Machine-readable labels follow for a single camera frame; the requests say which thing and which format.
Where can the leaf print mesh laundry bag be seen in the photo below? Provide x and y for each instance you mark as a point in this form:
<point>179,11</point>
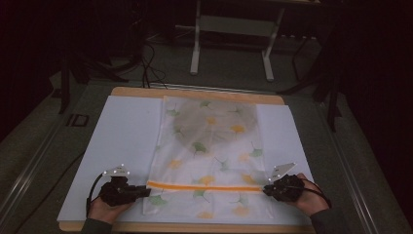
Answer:
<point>211,156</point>

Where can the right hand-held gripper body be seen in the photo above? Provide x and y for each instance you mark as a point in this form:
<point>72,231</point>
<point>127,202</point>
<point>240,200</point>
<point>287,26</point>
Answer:
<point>289,187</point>

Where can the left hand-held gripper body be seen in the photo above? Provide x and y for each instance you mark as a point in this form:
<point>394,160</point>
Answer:
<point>117,191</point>

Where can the white metal stand frame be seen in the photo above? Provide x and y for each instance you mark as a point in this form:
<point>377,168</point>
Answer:
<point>233,26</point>

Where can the black tripod stand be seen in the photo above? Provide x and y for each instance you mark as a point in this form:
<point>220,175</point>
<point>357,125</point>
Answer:
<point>97,66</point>

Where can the wooden board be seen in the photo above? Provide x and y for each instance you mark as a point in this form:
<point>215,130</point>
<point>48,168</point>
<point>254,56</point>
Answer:
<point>139,92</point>

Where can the black floor plate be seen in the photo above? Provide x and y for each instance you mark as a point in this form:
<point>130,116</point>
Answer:
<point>78,120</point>

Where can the person's right hand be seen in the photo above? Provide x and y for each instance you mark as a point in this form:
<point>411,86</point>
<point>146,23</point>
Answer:
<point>310,200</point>

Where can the black metal stand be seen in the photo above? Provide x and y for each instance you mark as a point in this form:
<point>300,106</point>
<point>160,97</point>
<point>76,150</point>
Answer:
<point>332,81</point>

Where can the person's left hand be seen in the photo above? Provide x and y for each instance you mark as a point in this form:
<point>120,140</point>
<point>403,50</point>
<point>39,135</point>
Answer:
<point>108,211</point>

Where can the aluminium rail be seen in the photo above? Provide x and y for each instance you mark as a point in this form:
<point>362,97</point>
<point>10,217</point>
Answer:
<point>349,169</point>
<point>29,174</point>

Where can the white table mat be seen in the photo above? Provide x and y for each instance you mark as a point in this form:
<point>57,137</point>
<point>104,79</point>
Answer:
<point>126,136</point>

